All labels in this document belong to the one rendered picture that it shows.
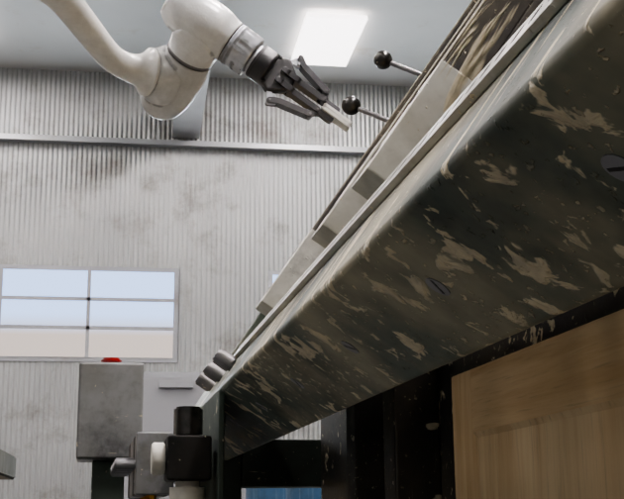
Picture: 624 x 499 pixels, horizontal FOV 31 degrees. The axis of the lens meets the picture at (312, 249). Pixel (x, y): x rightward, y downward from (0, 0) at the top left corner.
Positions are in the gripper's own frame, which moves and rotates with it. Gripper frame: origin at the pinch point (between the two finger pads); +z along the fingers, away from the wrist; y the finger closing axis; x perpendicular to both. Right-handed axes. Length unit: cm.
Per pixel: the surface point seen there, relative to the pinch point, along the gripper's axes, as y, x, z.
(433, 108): 48, 126, 10
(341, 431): 55, 15, 34
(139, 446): 80, 45, 6
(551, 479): 66, 114, 39
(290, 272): 51, 66, 9
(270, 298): 55, 66, 9
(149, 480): 83, 45, 10
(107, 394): 72, -2, -4
